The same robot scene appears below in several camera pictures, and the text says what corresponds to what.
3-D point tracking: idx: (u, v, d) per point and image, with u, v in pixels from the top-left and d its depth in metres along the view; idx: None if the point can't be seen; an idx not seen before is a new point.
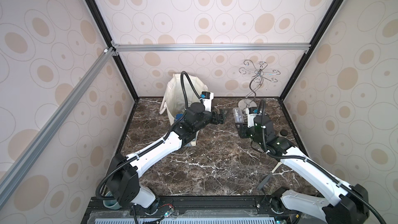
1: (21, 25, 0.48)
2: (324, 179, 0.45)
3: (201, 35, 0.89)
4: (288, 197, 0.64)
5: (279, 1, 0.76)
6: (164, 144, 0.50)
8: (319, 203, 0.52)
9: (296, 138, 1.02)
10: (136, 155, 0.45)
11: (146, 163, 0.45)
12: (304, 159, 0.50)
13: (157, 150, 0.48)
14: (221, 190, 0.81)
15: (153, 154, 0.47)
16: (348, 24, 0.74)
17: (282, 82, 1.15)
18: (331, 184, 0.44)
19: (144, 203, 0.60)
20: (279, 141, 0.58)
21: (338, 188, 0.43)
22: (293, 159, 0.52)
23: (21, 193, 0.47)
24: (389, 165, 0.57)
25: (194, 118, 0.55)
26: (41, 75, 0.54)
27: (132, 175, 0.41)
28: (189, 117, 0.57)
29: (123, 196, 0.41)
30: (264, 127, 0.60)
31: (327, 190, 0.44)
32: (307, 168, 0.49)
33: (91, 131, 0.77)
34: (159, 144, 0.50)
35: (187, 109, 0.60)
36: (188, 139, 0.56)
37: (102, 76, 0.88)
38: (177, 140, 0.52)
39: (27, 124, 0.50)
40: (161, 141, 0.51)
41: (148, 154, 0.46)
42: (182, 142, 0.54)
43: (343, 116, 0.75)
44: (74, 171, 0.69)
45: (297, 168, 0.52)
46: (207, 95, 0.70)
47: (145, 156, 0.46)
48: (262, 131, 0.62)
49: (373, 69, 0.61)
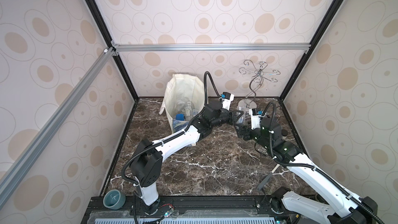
1: (20, 25, 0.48)
2: (333, 190, 0.44)
3: (201, 35, 0.89)
4: (290, 199, 0.63)
5: (279, 1, 0.77)
6: (185, 135, 0.54)
8: (324, 211, 0.51)
9: (296, 138, 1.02)
10: (161, 141, 0.49)
11: (170, 151, 0.49)
12: (313, 168, 0.49)
13: (179, 138, 0.52)
14: (221, 190, 0.81)
15: (176, 142, 0.51)
16: (348, 24, 0.74)
17: (282, 81, 1.15)
18: (341, 196, 0.42)
19: (147, 201, 0.62)
20: (286, 147, 0.56)
21: (348, 200, 0.41)
22: (300, 167, 0.50)
23: (21, 194, 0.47)
24: (388, 165, 0.57)
25: (213, 115, 0.59)
26: (41, 74, 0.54)
27: (159, 158, 0.44)
28: (207, 114, 0.61)
29: (146, 178, 0.45)
30: (271, 131, 0.57)
31: (336, 201, 0.43)
32: (315, 177, 0.47)
33: (91, 131, 0.77)
34: (180, 135, 0.53)
35: (205, 105, 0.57)
36: (204, 135, 0.60)
37: (102, 76, 0.88)
38: (196, 134, 0.56)
39: (27, 124, 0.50)
40: (183, 131, 0.55)
41: (171, 142, 0.50)
42: (199, 137, 0.58)
43: (343, 116, 0.75)
44: (74, 171, 0.69)
45: (303, 177, 0.51)
46: (227, 95, 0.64)
47: (168, 144, 0.49)
48: (270, 136, 0.59)
49: (373, 68, 0.61)
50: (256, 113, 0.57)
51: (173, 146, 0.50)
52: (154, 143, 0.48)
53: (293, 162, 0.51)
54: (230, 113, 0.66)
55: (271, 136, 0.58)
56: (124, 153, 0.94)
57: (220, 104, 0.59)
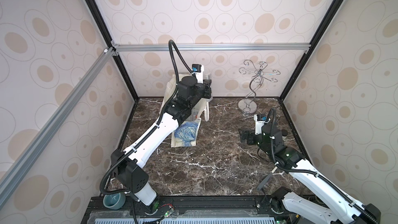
1: (20, 26, 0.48)
2: (336, 197, 0.44)
3: (201, 35, 0.89)
4: (291, 201, 0.63)
5: (279, 1, 0.76)
6: (159, 128, 0.48)
8: (327, 216, 0.51)
9: (296, 138, 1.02)
10: (132, 148, 0.44)
11: (145, 154, 0.44)
12: (315, 174, 0.49)
13: (153, 137, 0.46)
14: (221, 190, 0.81)
15: (150, 142, 0.46)
16: (348, 24, 0.74)
17: (282, 81, 1.15)
18: (344, 203, 0.42)
19: (146, 200, 0.61)
20: (288, 153, 0.56)
21: (351, 208, 0.41)
22: (303, 173, 0.50)
23: (21, 194, 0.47)
24: (389, 165, 0.57)
25: (188, 94, 0.51)
26: (41, 74, 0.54)
27: (133, 168, 0.41)
28: (183, 94, 0.53)
29: (132, 186, 0.43)
30: (272, 138, 0.58)
31: (339, 208, 0.43)
32: (318, 183, 0.47)
33: (91, 131, 0.77)
34: (154, 130, 0.48)
35: (178, 85, 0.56)
36: (184, 116, 0.53)
37: (102, 76, 0.88)
38: (171, 122, 0.49)
39: (27, 124, 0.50)
40: (156, 126, 0.48)
41: (144, 143, 0.45)
42: (179, 120, 0.51)
43: (343, 116, 0.75)
44: (74, 171, 0.69)
45: (306, 183, 0.51)
46: (198, 68, 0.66)
47: (143, 146, 0.44)
48: (271, 142, 0.59)
49: (373, 68, 0.61)
50: (260, 119, 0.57)
51: (148, 147, 0.45)
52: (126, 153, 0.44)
53: (295, 168, 0.52)
54: (204, 86, 0.60)
55: (273, 141, 0.58)
56: None
57: (194, 81, 0.51)
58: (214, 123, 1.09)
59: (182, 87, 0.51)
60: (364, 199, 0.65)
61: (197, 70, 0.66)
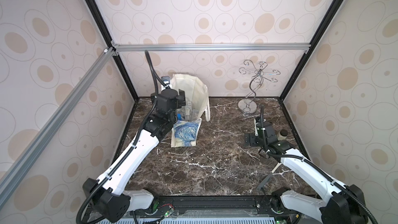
1: (21, 26, 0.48)
2: (318, 177, 0.47)
3: (201, 35, 0.89)
4: (288, 197, 0.64)
5: (279, 1, 0.77)
6: (137, 149, 0.44)
8: (317, 204, 0.53)
9: (296, 138, 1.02)
10: (106, 175, 0.40)
11: (124, 176, 0.41)
12: (301, 159, 0.53)
13: (130, 159, 0.43)
14: (221, 190, 0.81)
15: (127, 165, 0.42)
16: (348, 24, 0.74)
17: (282, 82, 1.15)
18: (326, 182, 0.45)
19: (143, 205, 0.60)
20: (280, 143, 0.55)
21: (332, 186, 0.44)
22: (291, 158, 0.55)
23: (20, 194, 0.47)
24: (389, 165, 0.57)
25: (168, 107, 0.50)
26: (41, 75, 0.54)
27: (110, 199, 0.37)
28: (162, 107, 0.50)
29: (111, 218, 0.40)
30: (263, 128, 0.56)
31: (321, 187, 0.46)
32: (303, 167, 0.51)
33: (91, 131, 0.77)
34: (131, 151, 0.44)
35: (157, 97, 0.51)
36: (164, 131, 0.49)
37: (102, 76, 0.88)
38: (150, 139, 0.46)
39: (27, 124, 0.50)
40: (133, 146, 0.45)
41: (122, 168, 0.41)
42: (158, 136, 0.47)
43: (343, 116, 0.75)
44: (74, 171, 0.69)
45: (295, 168, 0.54)
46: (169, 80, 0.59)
47: (119, 171, 0.41)
48: (263, 133, 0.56)
49: (373, 69, 0.61)
50: None
51: (126, 173, 0.41)
52: (100, 181, 0.39)
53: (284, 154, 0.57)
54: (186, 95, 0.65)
55: (264, 132, 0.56)
56: None
57: (175, 93, 0.49)
58: (214, 123, 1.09)
59: (161, 99, 0.48)
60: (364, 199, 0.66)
61: (169, 81, 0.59)
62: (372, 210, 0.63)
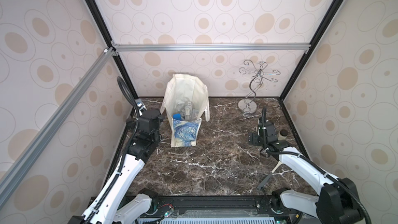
1: (21, 26, 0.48)
2: (312, 171, 0.49)
3: (201, 35, 0.89)
4: (287, 195, 0.65)
5: (279, 1, 0.77)
6: (122, 175, 0.43)
8: (313, 199, 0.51)
9: (296, 138, 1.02)
10: (93, 209, 0.39)
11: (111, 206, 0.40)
12: (297, 155, 0.56)
13: (116, 188, 0.42)
14: (221, 190, 0.81)
15: (113, 195, 0.41)
16: (348, 24, 0.74)
17: (282, 81, 1.15)
18: (319, 176, 0.47)
19: (144, 208, 0.60)
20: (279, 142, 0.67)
21: (325, 178, 0.46)
22: (288, 155, 0.57)
23: (20, 194, 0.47)
24: (389, 165, 0.57)
25: (151, 128, 0.50)
26: (41, 75, 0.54)
27: None
28: (145, 127, 0.50)
29: None
30: (264, 128, 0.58)
31: (314, 181, 0.48)
32: (299, 163, 0.53)
33: (91, 131, 0.77)
34: (116, 179, 0.43)
35: (138, 119, 0.61)
36: (148, 152, 0.49)
37: (102, 76, 0.88)
38: (133, 163, 0.45)
39: (27, 124, 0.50)
40: (117, 174, 0.44)
41: (108, 197, 0.40)
42: (143, 158, 0.47)
43: (344, 116, 0.74)
44: (74, 171, 0.69)
45: (292, 165, 0.57)
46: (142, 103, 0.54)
47: (106, 202, 0.39)
48: (263, 132, 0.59)
49: (373, 69, 0.61)
50: None
51: (113, 202, 0.40)
52: (86, 217, 0.38)
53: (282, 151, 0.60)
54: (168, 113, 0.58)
55: (264, 132, 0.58)
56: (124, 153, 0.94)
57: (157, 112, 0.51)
58: (214, 123, 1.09)
59: (143, 120, 0.49)
60: (364, 198, 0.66)
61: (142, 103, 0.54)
62: (372, 210, 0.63)
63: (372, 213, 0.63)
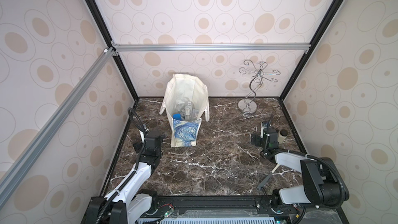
1: (21, 26, 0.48)
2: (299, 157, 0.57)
3: (201, 35, 0.89)
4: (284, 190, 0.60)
5: (279, 1, 0.77)
6: (138, 173, 0.53)
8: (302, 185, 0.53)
9: (296, 139, 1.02)
10: (116, 190, 0.46)
11: (129, 193, 0.46)
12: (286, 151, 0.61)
13: (133, 181, 0.50)
14: (221, 190, 0.81)
15: (131, 185, 0.48)
16: (348, 24, 0.74)
17: (282, 81, 1.15)
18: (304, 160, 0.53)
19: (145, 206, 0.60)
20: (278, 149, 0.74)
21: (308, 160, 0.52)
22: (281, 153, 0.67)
23: (20, 194, 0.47)
24: (389, 165, 0.57)
25: (156, 144, 0.64)
26: (41, 75, 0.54)
27: (123, 207, 0.41)
28: (151, 145, 0.64)
29: None
30: (268, 134, 0.85)
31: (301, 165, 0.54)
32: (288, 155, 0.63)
33: (91, 131, 0.77)
34: (133, 175, 0.52)
35: (145, 137, 0.74)
36: (155, 164, 0.62)
37: (102, 76, 0.88)
38: (146, 166, 0.57)
39: (27, 124, 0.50)
40: (134, 171, 0.54)
41: (127, 186, 0.47)
42: (152, 167, 0.59)
43: (343, 116, 0.75)
44: (74, 171, 0.69)
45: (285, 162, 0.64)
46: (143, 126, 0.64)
47: (126, 188, 0.47)
48: (267, 138, 0.85)
49: (373, 69, 0.61)
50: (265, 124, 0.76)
51: (131, 190, 0.47)
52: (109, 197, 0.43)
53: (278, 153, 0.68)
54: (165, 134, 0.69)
55: (268, 138, 0.84)
56: (124, 153, 0.94)
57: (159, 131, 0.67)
58: (214, 123, 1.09)
59: (150, 139, 0.63)
60: (364, 198, 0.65)
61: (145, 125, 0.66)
62: (371, 210, 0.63)
63: (372, 213, 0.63)
